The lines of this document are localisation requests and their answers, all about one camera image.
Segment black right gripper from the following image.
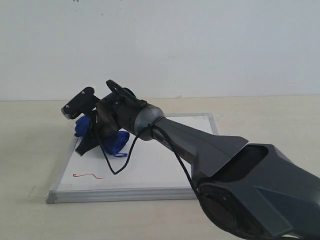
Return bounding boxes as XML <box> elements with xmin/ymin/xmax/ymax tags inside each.
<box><xmin>75</xmin><ymin>109</ymin><xmax>118</xmax><ymax>157</ymax></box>

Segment blue cloth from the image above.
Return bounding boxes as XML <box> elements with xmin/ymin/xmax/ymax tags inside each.
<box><xmin>74</xmin><ymin>115</ymin><xmax>130</xmax><ymax>158</ymax></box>

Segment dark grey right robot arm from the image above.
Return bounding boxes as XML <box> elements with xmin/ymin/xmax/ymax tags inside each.
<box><xmin>69</xmin><ymin>93</ymin><xmax>320</xmax><ymax>240</ymax></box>

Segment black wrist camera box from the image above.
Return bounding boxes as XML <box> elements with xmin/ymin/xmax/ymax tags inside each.
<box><xmin>61</xmin><ymin>86</ymin><xmax>100</xmax><ymax>120</ymax></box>

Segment white whiteboard with silver frame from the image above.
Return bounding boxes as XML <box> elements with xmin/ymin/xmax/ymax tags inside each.
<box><xmin>45</xmin><ymin>112</ymin><xmax>220</xmax><ymax>205</ymax></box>

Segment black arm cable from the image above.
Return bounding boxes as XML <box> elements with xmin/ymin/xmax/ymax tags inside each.
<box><xmin>93</xmin><ymin>79</ymin><xmax>208</xmax><ymax>213</ymax></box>

